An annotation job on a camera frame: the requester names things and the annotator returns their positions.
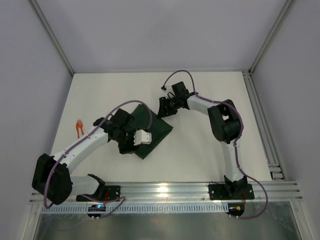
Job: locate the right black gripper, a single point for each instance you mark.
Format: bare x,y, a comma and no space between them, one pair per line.
163,107

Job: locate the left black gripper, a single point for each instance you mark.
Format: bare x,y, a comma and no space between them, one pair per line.
127,146

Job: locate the dark green cloth napkin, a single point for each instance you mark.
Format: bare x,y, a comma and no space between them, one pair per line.
159,129

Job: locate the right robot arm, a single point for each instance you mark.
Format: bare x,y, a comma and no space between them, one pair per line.
226,127

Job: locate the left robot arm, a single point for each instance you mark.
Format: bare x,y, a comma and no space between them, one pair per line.
53,173

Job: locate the orange plastic fork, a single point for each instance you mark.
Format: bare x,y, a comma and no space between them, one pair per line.
77,126

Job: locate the left black controller board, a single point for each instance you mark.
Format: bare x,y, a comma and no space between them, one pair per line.
96,210

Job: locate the black controller board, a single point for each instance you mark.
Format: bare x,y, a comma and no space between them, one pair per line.
235,210
96,210

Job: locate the right black controller board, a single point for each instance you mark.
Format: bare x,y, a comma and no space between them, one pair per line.
235,210

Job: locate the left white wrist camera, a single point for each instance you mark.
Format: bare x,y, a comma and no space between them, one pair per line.
142,137

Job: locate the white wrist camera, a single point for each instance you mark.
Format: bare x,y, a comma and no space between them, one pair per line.
142,137
166,88

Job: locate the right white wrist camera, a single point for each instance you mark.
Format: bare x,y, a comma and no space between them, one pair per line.
166,88

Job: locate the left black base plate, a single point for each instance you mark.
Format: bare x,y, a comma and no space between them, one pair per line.
112,192

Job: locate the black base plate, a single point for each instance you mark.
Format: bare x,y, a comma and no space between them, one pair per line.
220,192
112,192

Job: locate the slotted grey cable duct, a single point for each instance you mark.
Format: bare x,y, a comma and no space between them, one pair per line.
142,208

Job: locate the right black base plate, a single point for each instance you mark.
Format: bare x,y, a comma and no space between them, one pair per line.
220,192

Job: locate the right side aluminium rail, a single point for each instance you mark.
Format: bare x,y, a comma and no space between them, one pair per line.
273,158

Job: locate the aluminium rail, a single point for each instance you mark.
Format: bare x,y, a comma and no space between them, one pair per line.
194,192
273,158

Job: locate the front aluminium rail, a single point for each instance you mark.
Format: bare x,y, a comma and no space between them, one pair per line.
194,192

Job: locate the left rear frame post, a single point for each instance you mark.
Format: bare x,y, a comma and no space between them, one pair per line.
51,35

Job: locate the frame post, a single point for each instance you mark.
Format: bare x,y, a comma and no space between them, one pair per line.
272,33
51,35

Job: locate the right rear frame post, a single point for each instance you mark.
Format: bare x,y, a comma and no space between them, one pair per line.
272,33

